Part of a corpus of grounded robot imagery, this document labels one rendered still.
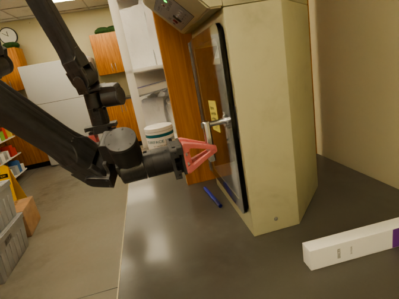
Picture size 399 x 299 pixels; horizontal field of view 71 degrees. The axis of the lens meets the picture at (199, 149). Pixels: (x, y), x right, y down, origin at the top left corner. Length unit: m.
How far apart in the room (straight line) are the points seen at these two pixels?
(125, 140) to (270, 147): 0.29
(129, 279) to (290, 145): 0.43
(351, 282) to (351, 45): 0.64
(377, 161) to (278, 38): 0.51
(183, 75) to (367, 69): 0.51
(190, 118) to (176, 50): 0.21
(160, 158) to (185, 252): 0.22
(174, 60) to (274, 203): 0.51
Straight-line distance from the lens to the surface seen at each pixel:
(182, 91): 0.90
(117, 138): 0.53
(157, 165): 0.57
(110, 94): 0.93
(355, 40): 0.94
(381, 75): 0.88
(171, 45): 0.90
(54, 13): 0.95
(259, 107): 0.57
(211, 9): 0.55
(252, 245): 0.64
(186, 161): 0.57
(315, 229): 0.69
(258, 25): 0.57
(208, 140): 0.60
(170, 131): 1.29
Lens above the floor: 1.32
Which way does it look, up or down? 17 degrees down
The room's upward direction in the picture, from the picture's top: 10 degrees counter-clockwise
